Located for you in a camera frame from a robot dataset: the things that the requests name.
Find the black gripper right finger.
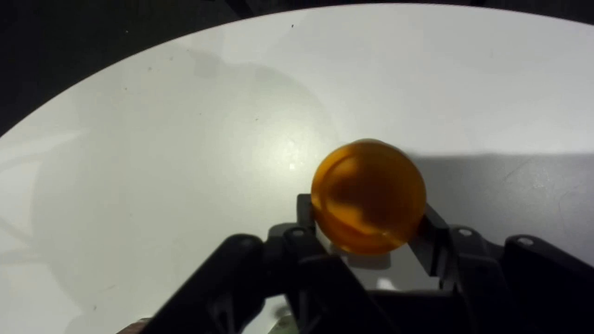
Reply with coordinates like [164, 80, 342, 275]
[411, 207, 594, 334]

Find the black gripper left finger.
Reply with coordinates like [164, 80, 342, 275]
[138, 194, 398, 334]

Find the small red-lidded bottle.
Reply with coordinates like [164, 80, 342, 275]
[311, 138, 430, 257]

